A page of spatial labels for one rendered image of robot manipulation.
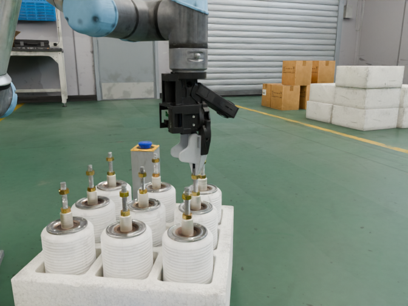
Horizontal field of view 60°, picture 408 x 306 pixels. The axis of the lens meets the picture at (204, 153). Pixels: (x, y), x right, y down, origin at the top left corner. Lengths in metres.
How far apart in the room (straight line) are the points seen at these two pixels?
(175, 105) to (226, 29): 5.63
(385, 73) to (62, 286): 3.08
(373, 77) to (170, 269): 2.86
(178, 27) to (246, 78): 5.77
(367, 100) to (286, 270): 2.43
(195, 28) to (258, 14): 5.89
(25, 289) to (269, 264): 0.63
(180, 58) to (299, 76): 3.95
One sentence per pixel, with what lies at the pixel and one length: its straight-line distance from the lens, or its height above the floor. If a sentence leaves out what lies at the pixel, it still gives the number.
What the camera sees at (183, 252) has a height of 0.24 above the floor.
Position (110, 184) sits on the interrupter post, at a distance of 0.93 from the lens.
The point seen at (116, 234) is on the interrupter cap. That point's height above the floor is 0.25.
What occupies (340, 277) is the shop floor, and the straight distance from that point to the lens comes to 1.07.
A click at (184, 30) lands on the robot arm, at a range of 0.68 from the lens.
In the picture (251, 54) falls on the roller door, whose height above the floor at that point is 0.71.
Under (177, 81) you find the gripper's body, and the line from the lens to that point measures 0.68.
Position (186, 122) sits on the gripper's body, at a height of 0.45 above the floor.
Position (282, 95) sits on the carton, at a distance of 4.49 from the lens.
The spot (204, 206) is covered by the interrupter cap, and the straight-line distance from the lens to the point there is 0.79.
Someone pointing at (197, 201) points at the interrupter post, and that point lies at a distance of 0.77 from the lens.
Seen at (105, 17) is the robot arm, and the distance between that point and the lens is 0.61.
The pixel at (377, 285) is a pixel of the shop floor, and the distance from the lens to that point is 1.07.
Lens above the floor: 0.56
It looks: 14 degrees down
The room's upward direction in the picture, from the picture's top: straight up
